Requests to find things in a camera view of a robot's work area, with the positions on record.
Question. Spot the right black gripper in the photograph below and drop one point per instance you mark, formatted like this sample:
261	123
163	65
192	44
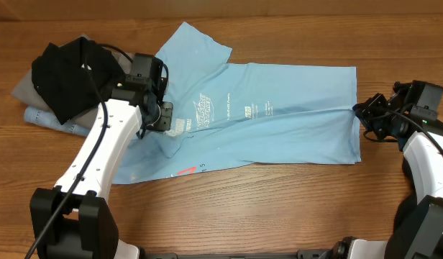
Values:
372	116

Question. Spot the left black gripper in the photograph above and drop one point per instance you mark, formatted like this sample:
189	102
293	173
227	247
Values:
165	120

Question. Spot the light blue printed t-shirt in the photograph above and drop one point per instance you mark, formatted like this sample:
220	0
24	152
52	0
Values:
227	115

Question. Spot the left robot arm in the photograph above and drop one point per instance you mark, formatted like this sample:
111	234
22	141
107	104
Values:
73	218

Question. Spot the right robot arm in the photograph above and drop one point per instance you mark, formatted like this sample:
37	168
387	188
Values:
410	119

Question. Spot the black garment at right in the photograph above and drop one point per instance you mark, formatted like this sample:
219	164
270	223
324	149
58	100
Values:
406	207

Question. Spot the black folded shirt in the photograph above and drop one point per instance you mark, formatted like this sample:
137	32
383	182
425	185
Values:
67	79

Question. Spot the light blue folded jeans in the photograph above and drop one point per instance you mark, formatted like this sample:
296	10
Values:
47	119

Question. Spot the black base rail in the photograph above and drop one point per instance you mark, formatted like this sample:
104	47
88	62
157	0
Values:
300	254

